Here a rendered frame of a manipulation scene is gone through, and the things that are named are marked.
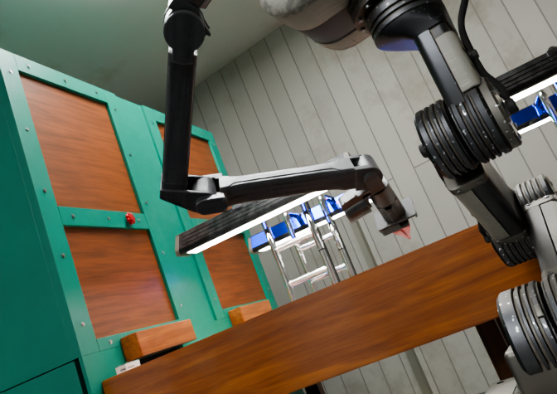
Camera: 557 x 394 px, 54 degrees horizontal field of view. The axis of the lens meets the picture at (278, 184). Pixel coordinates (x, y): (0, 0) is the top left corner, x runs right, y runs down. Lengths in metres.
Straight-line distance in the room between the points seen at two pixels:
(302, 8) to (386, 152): 2.65
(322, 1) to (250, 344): 0.82
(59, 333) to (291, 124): 2.48
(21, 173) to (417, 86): 2.39
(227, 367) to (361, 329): 0.34
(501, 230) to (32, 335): 1.22
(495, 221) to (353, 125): 2.65
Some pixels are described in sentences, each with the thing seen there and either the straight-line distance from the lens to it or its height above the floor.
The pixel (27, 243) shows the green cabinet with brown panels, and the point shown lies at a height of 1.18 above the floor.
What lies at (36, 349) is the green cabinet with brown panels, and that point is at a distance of 1.65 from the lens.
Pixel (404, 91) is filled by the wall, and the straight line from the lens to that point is 3.44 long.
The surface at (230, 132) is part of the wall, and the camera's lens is 3.97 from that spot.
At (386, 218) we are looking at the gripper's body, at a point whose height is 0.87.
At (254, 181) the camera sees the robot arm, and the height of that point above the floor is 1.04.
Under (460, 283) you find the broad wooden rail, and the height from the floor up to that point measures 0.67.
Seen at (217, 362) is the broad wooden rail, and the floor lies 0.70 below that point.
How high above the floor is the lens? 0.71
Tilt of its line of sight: 14 degrees up
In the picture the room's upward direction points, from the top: 22 degrees counter-clockwise
